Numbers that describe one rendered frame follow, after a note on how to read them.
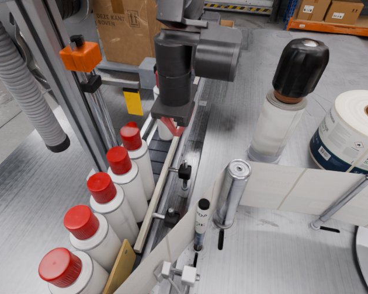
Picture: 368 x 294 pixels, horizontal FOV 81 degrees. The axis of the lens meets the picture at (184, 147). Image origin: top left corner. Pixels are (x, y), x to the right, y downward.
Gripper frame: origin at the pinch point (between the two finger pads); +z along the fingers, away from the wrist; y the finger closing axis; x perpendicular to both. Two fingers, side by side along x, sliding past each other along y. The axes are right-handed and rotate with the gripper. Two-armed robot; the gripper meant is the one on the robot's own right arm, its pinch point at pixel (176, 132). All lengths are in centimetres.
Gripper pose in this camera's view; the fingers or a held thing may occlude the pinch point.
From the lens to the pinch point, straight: 46.1
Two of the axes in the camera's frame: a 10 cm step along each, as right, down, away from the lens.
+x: -9.7, -1.7, 1.5
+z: 0.0, 6.6, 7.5
